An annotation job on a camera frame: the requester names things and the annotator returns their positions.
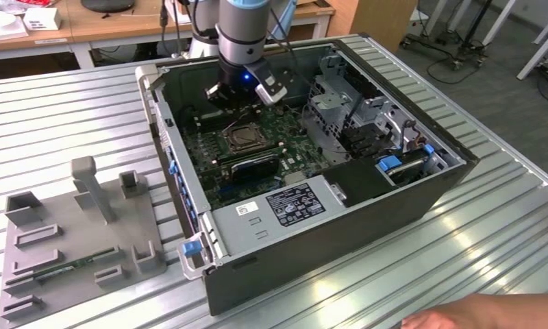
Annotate wooden desk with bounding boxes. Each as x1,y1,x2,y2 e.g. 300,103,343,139
0,0,337,69

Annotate blue disk carrier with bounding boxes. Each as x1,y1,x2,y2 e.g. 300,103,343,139
375,155,403,172

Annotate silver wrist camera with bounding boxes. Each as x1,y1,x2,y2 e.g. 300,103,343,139
244,62,289,106

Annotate CPU socket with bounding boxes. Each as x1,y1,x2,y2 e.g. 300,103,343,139
220,122,268,154

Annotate wooden cabinet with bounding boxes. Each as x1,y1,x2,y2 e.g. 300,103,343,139
349,0,419,54

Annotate grey metal drive cage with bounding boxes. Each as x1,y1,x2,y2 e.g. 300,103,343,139
300,51,396,165

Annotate grey power supply unit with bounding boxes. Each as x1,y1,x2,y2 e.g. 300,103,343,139
208,175,349,258

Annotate white cardboard box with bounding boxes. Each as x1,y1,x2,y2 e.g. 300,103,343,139
21,7,62,32

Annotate black wheeled stand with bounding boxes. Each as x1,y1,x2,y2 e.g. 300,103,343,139
400,0,497,71

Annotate white table frame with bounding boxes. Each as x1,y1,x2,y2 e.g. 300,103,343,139
481,0,548,82

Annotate green RAM stick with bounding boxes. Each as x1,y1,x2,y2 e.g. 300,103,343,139
30,252,114,280

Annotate black wire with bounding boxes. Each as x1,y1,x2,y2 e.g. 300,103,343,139
401,119,429,151

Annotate dark grey oval object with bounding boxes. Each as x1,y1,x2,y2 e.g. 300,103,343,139
80,0,136,13

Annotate wire locking lever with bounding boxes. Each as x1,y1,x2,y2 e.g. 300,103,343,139
229,110,257,128

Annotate silver square CPU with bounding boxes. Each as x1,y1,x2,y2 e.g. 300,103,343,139
231,127,260,147

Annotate black fan expansion card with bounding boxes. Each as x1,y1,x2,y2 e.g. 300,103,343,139
215,149,284,184

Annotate grey parts rack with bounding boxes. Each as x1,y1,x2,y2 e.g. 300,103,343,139
0,156,168,321

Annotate black PC case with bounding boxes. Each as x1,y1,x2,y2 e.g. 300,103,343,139
134,34,480,317

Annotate red white plastic bag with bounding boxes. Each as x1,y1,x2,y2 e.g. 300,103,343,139
8,0,60,10

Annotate green motherboard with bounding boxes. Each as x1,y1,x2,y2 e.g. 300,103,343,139
181,102,335,210

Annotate white foam tray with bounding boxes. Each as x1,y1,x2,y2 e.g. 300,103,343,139
0,9,29,44

